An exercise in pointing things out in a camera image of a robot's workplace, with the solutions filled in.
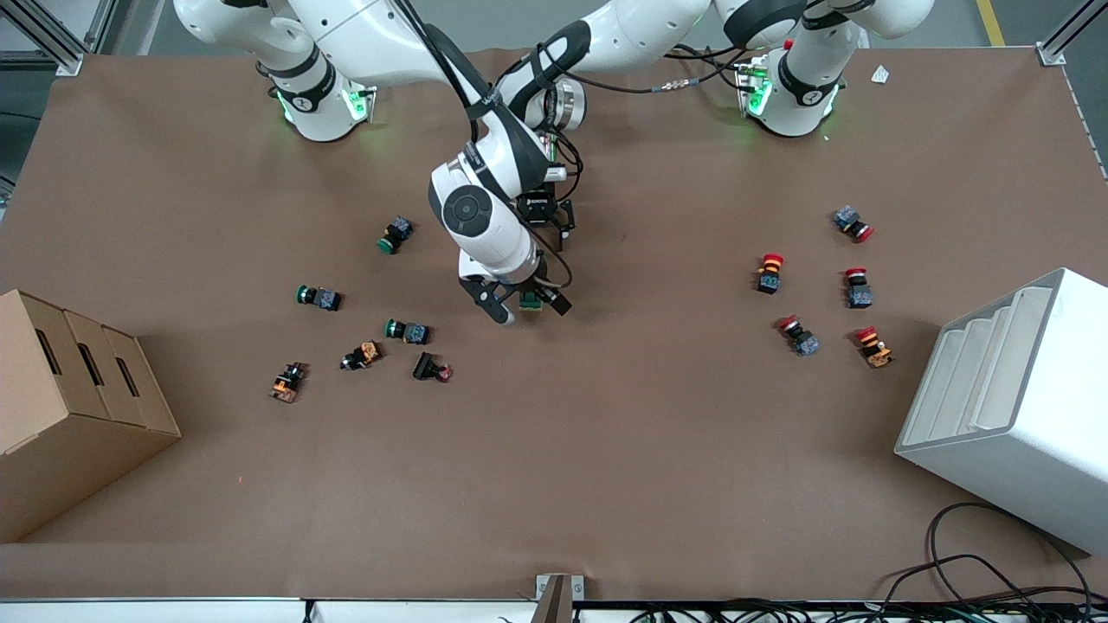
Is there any white table edge rail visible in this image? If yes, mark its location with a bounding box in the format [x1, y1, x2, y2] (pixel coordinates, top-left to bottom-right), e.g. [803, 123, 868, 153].
[0, 597, 542, 623]

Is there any brown cardboard box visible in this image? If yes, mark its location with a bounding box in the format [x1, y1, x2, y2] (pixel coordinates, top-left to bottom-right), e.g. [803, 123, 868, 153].
[0, 289, 183, 544]

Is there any black looped floor cable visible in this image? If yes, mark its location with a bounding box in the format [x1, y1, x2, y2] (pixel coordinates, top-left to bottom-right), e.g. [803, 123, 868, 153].
[883, 500, 1093, 607]

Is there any aluminium frame profile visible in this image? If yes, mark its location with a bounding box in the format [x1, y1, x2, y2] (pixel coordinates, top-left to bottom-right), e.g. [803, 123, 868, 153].
[1037, 0, 1108, 68]
[0, 0, 118, 79]

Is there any grey metal camera bracket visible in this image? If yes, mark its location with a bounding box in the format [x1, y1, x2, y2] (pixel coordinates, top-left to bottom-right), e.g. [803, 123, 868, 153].
[535, 573, 585, 623]

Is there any black cable bundle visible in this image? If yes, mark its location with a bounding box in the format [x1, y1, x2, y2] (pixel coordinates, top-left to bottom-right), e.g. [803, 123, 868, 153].
[632, 593, 1108, 623]

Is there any metal base connector bracket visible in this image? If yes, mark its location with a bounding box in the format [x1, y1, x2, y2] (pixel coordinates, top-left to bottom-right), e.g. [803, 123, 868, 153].
[342, 82, 378, 123]
[735, 56, 773, 119]

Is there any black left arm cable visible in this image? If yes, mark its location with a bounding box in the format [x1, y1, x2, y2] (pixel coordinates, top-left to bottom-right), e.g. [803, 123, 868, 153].
[554, 48, 750, 98]

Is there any white stepped plastic rack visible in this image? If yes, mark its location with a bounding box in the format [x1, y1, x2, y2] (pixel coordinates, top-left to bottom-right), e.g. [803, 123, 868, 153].
[894, 267, 1108, 556]

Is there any black switch red tip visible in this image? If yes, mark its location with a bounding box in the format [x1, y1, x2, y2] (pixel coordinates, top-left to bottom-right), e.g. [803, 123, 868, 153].
[412, 350, 454, 383]

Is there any black button orange contact block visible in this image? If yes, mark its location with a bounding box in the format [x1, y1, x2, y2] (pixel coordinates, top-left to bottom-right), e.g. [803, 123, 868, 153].
[339, 340, 383, 372]
[269, 362, 309, 404]

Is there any brown paper table cover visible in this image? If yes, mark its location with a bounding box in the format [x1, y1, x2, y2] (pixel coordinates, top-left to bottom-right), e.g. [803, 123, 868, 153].
[0, 43, 1108, 602]

